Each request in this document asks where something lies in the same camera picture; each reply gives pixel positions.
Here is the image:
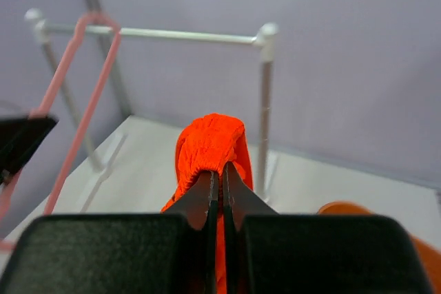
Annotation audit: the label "white metal clothes rack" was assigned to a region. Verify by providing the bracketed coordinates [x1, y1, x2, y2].
[25, 8, 278, 212]

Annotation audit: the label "orange plastic laundry basket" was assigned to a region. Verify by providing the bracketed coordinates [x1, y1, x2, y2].
[317, 201, 441, 293]

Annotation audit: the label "orange shorts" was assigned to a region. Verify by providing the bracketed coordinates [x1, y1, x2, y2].
[161, 114, 260, 293]

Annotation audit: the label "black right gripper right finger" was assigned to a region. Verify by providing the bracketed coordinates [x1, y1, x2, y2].
[222, 163, 434, 293]

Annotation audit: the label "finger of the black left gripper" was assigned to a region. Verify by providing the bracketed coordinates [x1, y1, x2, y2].
[1, 115, 58, 184]

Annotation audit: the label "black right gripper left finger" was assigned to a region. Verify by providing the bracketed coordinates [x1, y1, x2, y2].
[1, 171, 218, 293]

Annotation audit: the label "pink clothes hanger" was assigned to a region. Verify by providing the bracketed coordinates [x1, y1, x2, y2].
[0, 11, 122, 252]

